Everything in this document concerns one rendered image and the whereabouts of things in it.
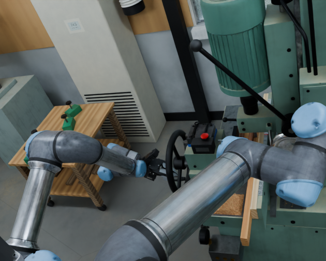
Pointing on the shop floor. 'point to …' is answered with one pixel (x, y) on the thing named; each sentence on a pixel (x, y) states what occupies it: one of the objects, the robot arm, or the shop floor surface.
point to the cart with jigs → (91, 175)
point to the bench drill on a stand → (15, 113)
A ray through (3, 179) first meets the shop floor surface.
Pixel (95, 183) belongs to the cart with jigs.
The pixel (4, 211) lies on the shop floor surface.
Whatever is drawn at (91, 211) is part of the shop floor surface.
